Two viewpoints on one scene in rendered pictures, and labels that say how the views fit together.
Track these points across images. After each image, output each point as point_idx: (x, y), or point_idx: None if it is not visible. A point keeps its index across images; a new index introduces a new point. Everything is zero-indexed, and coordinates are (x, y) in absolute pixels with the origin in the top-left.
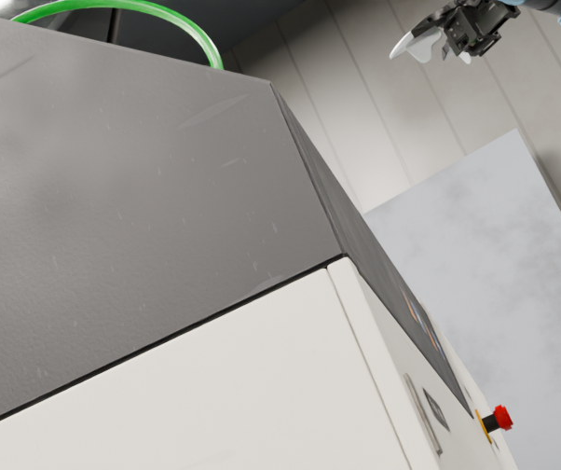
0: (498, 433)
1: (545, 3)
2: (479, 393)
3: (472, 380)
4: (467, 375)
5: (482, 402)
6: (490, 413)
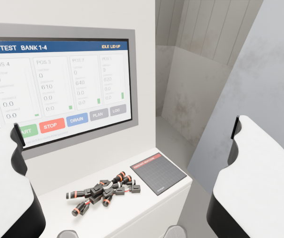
0: (157, 219)
1: None
2: (155, 210)
3: (151, 209)
4: (119, 234)
5: (144, 222)
6: (174, 200)
